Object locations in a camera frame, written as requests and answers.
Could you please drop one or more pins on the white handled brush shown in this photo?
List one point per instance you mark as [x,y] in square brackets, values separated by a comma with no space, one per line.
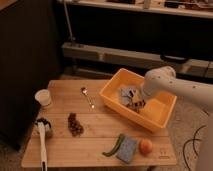
[41,129]

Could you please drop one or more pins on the blue-grey cloth in tray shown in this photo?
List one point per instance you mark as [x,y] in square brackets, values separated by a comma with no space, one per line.
[126,94]

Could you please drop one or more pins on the metal spoon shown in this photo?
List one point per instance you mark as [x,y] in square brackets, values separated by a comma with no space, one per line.
[84,91]

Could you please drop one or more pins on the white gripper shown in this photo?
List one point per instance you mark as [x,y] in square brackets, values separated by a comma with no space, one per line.
[135,94]

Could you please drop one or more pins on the orange fruit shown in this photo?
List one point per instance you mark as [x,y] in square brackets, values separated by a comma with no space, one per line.
[145,146]

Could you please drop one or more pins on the yellow plastic tray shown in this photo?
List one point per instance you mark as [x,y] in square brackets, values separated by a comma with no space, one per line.
[154,116]

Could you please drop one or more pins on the upper shelf with clutter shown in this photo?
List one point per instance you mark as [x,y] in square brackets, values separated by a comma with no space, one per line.
[151,6]

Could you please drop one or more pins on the grey metal rail beam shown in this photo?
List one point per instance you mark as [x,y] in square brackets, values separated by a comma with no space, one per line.
[185,67]

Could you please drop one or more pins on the white paper cup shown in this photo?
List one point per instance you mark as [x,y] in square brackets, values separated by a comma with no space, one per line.
[43,96]

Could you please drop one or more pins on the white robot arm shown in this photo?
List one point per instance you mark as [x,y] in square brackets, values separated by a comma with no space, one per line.
[200,94]

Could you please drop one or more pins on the green chili pepper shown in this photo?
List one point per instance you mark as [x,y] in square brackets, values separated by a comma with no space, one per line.
[116,146]

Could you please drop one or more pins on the brown dried grape cluster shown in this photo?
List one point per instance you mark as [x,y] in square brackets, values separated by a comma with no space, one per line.
[74,125]

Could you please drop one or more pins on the dark cabinet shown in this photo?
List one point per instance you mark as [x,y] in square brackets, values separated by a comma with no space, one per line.
[29,59]

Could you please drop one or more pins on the blue-grey sponge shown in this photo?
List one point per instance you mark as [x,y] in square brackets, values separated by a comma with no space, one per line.
[127,150]

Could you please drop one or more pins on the wooden board table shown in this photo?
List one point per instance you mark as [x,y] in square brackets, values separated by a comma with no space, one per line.
[101,129]

